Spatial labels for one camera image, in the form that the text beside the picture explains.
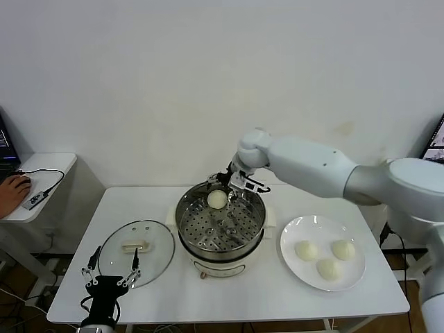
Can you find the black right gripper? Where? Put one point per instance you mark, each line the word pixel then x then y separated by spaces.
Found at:
pixel 227 176

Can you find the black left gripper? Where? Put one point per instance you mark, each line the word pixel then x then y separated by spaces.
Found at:
pixel 104 288

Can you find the white steamed baozi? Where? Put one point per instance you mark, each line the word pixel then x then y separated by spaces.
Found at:
pixel 343 249
pixel 329 268
pixel 306 250
pixel 217 199

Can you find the round glass pot lid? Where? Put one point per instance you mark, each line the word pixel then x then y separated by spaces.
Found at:
pixel 114 239

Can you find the black computer mouse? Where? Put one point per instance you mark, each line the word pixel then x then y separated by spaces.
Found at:
pixel 25 179

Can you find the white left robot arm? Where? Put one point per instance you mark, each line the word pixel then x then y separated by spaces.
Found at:
pixel 95 329

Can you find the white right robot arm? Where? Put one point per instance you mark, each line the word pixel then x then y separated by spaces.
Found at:
pixel 312 166

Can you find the perforated steel steamer basket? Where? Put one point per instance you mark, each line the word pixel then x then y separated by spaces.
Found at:
pixel 222 239

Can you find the person's bare hand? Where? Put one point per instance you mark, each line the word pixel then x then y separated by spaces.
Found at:
pixel 10 196

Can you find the cream electric cooking pot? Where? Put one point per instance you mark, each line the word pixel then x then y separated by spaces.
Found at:
pixel 222 268

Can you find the grey usb hub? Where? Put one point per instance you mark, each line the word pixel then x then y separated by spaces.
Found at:
pixel 35 200

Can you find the round white plate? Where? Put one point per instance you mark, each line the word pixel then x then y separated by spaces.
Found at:
pixel 295 274

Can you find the white side desk with hub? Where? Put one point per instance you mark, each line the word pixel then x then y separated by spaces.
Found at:
pixel 48 166

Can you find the black laptop with dark screen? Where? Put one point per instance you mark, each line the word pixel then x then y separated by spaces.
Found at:
pixel 7 145

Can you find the white side desk with label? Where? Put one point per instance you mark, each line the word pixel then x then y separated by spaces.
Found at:
pixel 416 275

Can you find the grey laptop with pink screen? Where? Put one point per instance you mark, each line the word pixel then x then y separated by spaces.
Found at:
pixel 435 138

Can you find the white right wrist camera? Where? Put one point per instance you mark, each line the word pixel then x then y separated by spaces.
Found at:
pixel 243 182

